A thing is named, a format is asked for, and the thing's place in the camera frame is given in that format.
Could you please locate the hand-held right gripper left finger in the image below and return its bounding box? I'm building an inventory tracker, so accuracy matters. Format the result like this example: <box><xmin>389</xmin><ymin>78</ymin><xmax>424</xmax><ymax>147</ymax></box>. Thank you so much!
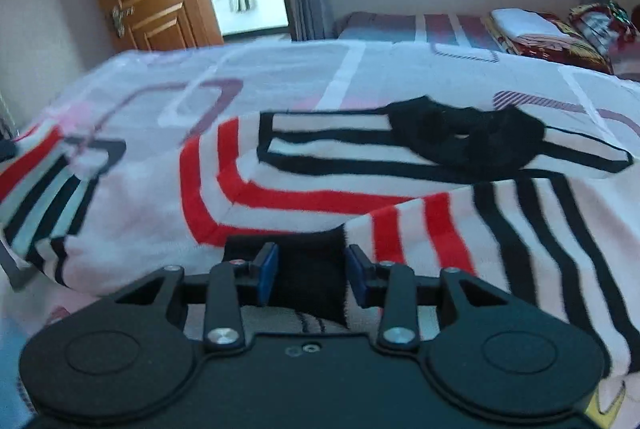
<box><xmin>113</xmin><ymin>242</ymin><xmax>280</xmax><ymax>353</ymax></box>

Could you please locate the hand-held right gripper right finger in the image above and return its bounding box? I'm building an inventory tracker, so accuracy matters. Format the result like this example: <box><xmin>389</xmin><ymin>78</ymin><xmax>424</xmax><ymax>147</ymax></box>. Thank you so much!
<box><xmin>344</xmin><ymin>243</ymin><xmax>511</xmax><ymax>353</ymax></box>

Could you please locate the red black white striped sweater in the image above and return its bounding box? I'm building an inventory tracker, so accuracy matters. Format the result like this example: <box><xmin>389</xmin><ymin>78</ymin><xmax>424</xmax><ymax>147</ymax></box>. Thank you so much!
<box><xmin>0</xmin><ymin>96</ymin><xmax>640</xmax><ymax>380</ymax></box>

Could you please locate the bed with pink grey sheet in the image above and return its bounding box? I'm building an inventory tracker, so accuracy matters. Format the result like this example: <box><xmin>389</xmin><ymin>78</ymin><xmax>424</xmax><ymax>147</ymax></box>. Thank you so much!
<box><xmin>0</xmin><ymin>40</ymin><xmax>640</xmax><ymax>429</ymax></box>

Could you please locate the bed with striped sheet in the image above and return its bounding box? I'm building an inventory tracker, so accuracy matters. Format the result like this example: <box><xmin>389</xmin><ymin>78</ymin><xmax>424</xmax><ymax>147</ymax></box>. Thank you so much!
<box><xmin>335</xmin><ymin>11</ymin><xmax>640</xmax><ymax>82</ymax></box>

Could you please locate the red yellow patterned blanket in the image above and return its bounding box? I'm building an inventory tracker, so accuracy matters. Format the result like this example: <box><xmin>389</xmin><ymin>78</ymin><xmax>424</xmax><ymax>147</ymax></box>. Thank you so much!
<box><xmin>481</xmin><ymin>11</ymin><xmax>614</xmax><ymax>75</ymax></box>

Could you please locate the folded white cloth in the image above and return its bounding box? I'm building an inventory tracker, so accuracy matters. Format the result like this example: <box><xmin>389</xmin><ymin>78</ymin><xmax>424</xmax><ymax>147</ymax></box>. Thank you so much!
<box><xmin>490</xmin><ymin>8</ymin><xmax>574</xmax><ymax>42</ymax></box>

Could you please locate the striped red pillow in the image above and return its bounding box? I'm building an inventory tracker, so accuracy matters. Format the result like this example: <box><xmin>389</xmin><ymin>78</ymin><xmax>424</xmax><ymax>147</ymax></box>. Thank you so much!
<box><xmin>569</xmin><ymin>1</ymin><xmax>640</xmax><ymax>60</ymax></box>

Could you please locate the metal door handle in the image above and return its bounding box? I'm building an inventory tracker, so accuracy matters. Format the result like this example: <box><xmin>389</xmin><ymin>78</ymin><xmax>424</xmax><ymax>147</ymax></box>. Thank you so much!
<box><xmin>107</xmin><ymin>6</ymin><xmax>136</xmax><ymax>38</ymax></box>

